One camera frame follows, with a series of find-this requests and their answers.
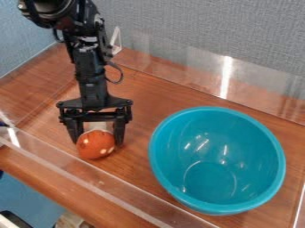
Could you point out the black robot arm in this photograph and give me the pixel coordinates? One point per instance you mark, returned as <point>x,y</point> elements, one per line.
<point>78,26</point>

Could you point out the clear acrylic back barrier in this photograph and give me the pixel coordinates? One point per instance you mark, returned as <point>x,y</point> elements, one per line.
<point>262,88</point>

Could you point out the brown plush mushroom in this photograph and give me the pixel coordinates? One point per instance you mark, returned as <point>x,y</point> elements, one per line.
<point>97,142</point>

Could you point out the blue plastic bowl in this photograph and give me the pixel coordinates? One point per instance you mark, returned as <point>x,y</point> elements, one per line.
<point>217,160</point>

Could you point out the clear acrylic front barrier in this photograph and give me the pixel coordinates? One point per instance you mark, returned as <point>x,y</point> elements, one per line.
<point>104,198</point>

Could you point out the clear acrylic barrier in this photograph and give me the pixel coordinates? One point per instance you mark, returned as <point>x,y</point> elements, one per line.
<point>34,83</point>
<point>104,198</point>
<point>262,88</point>

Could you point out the clear acrylic left barrier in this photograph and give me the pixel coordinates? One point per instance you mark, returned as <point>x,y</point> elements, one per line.
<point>34,83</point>

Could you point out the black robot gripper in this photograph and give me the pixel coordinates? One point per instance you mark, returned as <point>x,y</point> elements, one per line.
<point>114,110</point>

